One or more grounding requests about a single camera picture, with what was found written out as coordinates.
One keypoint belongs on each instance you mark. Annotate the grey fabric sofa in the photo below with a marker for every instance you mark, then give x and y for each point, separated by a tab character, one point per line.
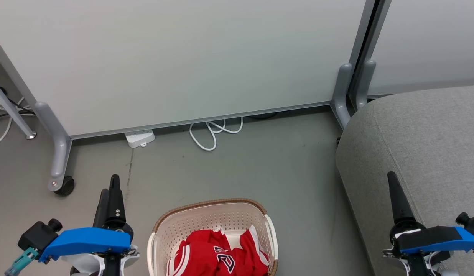
432	145

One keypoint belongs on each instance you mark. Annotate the grey partition foot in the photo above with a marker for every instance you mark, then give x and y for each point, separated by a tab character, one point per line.
342	92
60	153
365	82

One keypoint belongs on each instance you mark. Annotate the right wrist camera blue mount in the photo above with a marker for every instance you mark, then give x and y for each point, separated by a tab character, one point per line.
432	237

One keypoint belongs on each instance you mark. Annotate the cream plastic laundry basket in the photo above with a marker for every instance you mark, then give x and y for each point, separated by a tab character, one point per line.
206	218

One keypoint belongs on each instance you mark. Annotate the small black caster wheel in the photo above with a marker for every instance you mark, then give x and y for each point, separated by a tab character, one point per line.
338	141

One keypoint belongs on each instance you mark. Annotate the large black caster wheel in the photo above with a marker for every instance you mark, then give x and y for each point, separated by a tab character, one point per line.
66	187

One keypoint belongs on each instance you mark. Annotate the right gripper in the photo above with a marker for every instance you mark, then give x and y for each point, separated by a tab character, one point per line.
417	264

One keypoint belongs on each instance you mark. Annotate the wrist camera blue mount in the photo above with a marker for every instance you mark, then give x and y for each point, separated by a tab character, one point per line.
432	237
83	239

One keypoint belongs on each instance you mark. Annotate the left wrist camera blue mount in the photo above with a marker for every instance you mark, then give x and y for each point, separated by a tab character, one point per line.
83	239

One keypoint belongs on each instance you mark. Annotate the red and white jersey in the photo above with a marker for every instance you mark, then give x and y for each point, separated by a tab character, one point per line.
206	257

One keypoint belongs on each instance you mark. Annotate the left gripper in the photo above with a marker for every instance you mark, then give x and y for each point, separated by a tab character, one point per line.
87	264

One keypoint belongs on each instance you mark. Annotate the grey metal table leg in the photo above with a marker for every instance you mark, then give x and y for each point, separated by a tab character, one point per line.
12	115

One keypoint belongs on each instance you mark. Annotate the large white partition panel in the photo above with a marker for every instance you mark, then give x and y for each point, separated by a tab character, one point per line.
183	57

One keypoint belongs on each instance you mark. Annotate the narrow white partition panel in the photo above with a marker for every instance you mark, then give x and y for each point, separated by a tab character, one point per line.
432	42

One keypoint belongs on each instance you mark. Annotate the white power strip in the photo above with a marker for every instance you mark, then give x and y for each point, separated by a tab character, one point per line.
139	138

